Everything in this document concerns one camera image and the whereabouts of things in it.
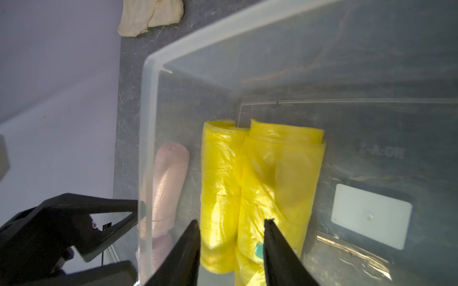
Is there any pink roll upper left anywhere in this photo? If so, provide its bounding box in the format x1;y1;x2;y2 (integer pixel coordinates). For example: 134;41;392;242
138;142;190;239

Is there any yellow trash bag roll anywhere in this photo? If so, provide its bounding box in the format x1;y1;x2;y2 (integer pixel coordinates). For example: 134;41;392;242
200;120;248;274
235;119;326;286

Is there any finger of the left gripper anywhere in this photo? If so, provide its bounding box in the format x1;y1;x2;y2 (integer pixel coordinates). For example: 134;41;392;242
1;193;138;263
21;261;138;286

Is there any white label in box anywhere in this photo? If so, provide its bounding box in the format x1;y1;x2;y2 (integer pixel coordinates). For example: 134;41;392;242
331;184;413;250

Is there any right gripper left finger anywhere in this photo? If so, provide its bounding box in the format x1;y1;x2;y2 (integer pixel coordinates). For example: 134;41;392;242
146;220;201;286

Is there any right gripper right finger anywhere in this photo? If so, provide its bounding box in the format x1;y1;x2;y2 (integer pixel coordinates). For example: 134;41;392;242
263;219;318;286

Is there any beige cloth glove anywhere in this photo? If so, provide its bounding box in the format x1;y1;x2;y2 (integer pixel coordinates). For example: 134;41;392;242
118;0;184;38

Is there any pink roll lower left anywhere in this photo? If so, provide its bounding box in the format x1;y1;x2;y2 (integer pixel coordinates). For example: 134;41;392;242
135;232;174;282

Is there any pink roll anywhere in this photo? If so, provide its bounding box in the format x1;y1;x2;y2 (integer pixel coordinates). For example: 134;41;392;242
138;142;190;239
135;232;174;282

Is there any clear plastic storage box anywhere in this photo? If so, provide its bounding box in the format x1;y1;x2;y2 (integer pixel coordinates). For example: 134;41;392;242
137;1;458;286

